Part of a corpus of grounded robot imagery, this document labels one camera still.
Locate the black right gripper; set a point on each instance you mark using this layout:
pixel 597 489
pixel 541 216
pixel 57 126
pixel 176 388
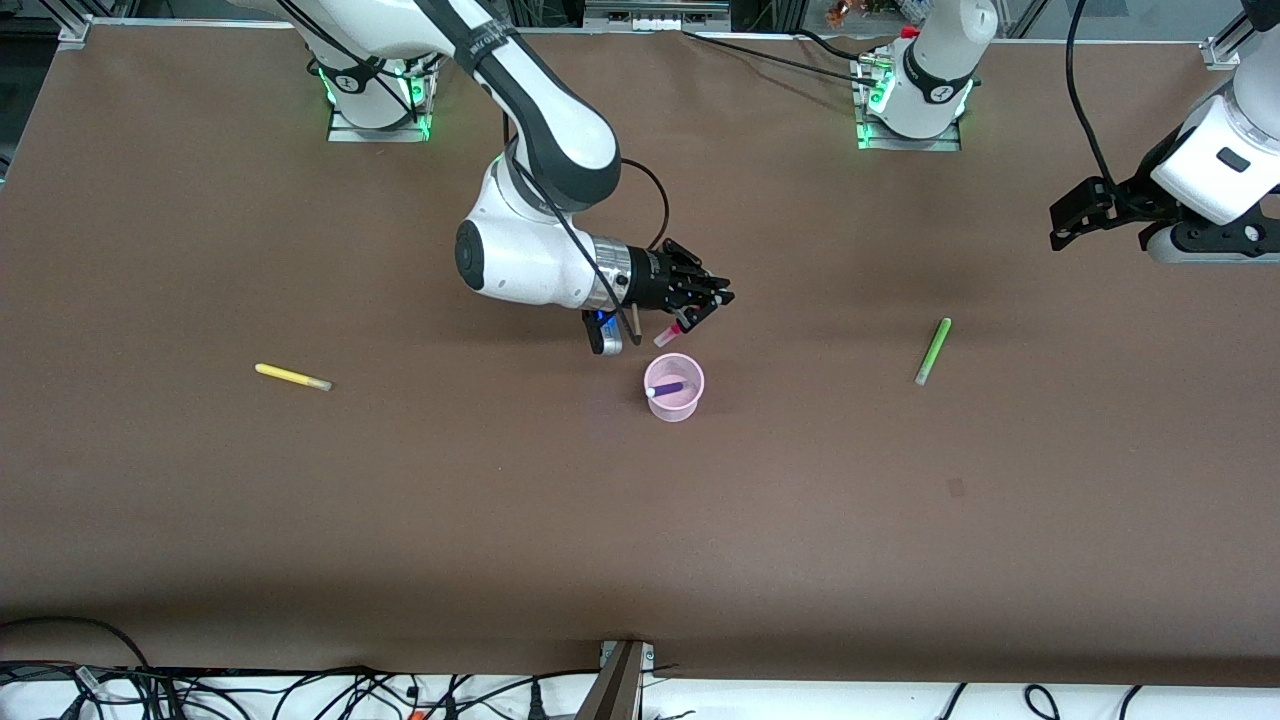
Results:
pixel 658 277

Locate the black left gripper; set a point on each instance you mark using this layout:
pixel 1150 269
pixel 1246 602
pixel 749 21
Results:
pixel 1128 197

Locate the pink marker pen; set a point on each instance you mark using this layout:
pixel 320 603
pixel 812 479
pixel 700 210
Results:
pixel 668 335

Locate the purple marker pen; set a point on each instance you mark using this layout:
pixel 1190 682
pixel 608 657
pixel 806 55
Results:
pixel 668 387

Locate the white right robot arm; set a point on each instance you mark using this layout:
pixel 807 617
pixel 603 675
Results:
pixel 530 250

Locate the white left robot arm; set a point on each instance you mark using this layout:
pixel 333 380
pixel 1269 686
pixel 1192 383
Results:
pixel 1225 160

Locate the pink plastic pen holder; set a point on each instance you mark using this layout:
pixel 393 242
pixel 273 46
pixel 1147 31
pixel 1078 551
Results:
pixel 680 405

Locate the green marker pen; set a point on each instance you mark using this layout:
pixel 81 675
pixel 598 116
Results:
pixel 933 350

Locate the white power strip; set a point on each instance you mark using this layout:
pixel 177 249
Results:
pixel 655 15

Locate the yellow marker pen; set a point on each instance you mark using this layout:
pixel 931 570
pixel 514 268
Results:
pixel 290 376

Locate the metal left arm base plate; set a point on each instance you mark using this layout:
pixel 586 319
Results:
pixel 905 144

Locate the aluminium corner frame bracket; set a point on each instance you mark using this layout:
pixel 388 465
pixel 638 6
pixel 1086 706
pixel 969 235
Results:
pixel 1225 50
pixel 75 25

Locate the aluminium frame post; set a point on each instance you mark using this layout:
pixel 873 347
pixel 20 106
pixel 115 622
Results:
pixel 615 685

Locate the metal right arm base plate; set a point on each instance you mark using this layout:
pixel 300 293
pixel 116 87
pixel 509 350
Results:
pixel 345 132

